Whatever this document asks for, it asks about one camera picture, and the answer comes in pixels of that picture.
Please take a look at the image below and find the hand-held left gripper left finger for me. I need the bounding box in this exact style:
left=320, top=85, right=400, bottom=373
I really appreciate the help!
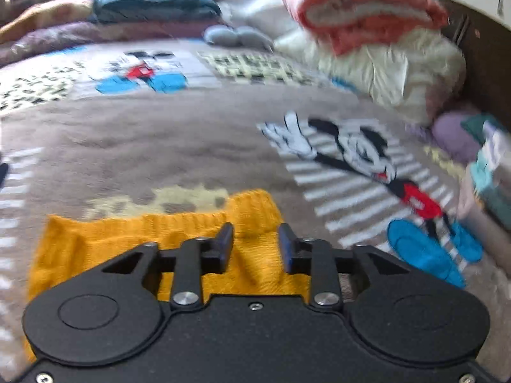
left=101, top=222, right=234, bottom=310

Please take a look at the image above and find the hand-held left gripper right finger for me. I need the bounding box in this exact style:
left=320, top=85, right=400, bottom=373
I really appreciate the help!
left=278, top=222, right=408, bottom=310

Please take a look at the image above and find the yellow knit sweater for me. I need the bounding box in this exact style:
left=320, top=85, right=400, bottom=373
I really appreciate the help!
left=25, top=189, right=316, bottom=362

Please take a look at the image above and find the cartoon mouse printed blanket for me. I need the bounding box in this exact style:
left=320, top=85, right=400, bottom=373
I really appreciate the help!
left=0, top=39, right=511, bottom=372

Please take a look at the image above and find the pale pink plush toy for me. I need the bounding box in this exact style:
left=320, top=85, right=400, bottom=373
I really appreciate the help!
left=456, top=165, right=511, bottom=277

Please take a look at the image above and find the purple cloth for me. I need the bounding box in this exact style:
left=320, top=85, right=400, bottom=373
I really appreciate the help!
left=432, top=111, right=485, bottom=165

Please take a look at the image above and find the grey plush toy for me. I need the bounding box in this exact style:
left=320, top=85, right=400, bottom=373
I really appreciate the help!
left=203, top=25, right=275, bottom=52

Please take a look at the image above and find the white duvet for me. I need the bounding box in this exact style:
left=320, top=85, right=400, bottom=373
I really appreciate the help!
left=217, top=0, right=467, bottom=125

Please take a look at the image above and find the teal soft toy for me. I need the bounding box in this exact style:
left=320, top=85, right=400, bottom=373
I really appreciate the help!
left=461, top=114, right=511, bottom=220

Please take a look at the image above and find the blue folded blanket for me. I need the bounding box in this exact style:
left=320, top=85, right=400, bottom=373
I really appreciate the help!
left=88, top=0, right=222, bottom=25

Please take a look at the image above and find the pink folded blanket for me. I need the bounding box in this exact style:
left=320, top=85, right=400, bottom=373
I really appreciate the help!
left=278, top=0, right=450, bottom=56

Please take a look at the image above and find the purple quilt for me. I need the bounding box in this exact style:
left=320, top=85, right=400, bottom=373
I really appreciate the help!
left=0, top=19, right=224, bottom=66

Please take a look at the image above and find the dark wooden headboard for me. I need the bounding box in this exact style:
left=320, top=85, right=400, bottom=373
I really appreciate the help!
left=429, top=0, right=511, bottom=128

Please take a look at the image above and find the patterned pillow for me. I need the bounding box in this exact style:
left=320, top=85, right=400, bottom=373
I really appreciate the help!
left=0, top=0, right=95, bottom=44

